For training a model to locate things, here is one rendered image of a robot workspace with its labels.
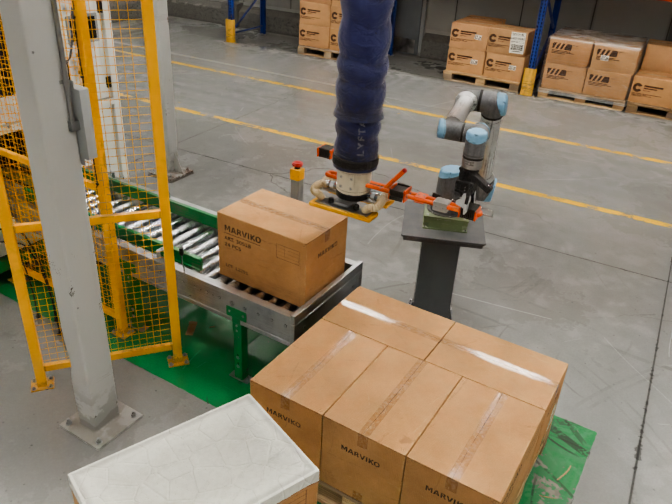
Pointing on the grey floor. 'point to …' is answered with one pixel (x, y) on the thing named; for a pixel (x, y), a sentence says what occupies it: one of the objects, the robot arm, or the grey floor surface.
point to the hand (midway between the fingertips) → (469, 209)
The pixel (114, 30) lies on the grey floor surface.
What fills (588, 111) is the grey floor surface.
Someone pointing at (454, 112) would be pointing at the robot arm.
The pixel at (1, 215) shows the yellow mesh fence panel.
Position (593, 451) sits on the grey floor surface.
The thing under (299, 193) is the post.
